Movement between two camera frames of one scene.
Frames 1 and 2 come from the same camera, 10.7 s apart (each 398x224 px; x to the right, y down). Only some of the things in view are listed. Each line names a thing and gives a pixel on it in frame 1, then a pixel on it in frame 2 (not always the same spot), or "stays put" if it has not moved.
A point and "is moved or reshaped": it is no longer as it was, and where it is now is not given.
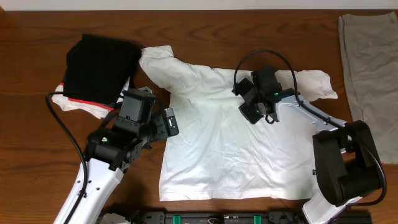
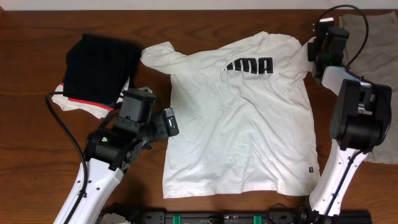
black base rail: (230, 217) stays put
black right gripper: (245, 110) → (312, 46)
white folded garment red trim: (72, 104) stays put
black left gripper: (160, 125) stays put
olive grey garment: (369, 45) stays put
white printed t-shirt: (218, 154) is moved or reshaped
